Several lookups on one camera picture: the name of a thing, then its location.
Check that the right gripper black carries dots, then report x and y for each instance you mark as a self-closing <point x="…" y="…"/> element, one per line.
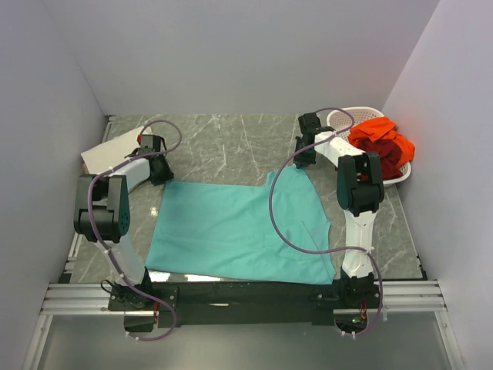
<point x="301" y="163"/>

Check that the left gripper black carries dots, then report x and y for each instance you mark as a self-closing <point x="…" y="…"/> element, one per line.
<point x="167" y="175"/>

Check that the teal t shirt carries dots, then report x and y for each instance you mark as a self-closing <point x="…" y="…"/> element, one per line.
<point x="277" y="232"/>

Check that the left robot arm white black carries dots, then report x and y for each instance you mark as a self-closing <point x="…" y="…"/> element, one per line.
<point x="102" y="210"/>

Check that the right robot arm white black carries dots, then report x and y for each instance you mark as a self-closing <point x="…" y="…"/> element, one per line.
<point x="359" y="188"/>

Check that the white plastic laundry basket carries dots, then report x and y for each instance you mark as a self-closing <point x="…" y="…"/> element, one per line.
<point x="350" y="117"/>

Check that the orange t shirt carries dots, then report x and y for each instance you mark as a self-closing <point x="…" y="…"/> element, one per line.
<point x="382" y="130"/>

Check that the folded cream t shirt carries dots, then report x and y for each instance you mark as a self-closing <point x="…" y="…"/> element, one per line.
<point x="110" y="153"/>

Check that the folded tan t shirt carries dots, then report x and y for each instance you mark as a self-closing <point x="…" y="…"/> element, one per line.
<point x="85" y="169"/>

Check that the dark red t shirt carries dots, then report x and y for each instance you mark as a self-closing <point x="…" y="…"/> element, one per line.
<point x="389" y="153"/>

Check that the black base crossbar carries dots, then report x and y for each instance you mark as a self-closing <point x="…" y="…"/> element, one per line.
<point x="245" y="302"/>

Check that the aluminium frame rail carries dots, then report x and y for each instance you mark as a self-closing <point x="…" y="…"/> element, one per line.
<point x="404" y="296"/>

